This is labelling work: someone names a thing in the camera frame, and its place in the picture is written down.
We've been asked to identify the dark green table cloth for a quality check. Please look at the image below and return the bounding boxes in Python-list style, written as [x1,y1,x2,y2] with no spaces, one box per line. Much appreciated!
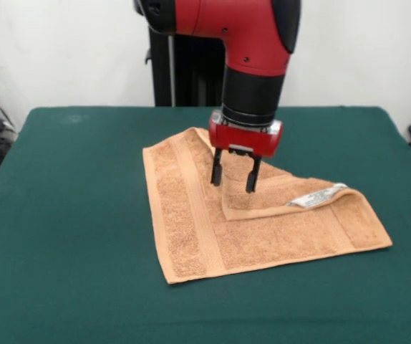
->
[0,105,411,344]

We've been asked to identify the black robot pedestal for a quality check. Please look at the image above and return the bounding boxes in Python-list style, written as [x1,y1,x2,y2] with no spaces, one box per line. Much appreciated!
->
[144,24,228,108]

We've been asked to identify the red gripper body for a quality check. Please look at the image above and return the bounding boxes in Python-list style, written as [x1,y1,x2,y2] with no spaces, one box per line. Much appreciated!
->
[208,110,284,158]

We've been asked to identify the tan terry towel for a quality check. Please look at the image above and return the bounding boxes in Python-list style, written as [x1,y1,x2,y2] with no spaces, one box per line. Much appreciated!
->
[142,126,394,285]

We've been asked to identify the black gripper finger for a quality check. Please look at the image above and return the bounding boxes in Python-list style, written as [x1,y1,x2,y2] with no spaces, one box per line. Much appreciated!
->
[244,155,263,194]
[209,147,225,187]

